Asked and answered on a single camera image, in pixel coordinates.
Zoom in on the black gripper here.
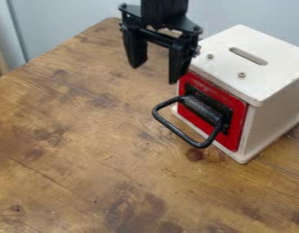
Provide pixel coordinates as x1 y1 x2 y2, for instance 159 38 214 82
119 3 203 85

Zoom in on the black metal drawer handle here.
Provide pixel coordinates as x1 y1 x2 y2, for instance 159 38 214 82
153 95 226 149

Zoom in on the red drawer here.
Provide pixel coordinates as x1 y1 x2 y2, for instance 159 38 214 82
178 72 249 152

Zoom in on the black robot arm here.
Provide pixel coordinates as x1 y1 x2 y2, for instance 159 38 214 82
119 0 203 85

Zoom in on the white wooden drawer cabinet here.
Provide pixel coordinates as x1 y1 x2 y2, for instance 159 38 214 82
178 25 299 164

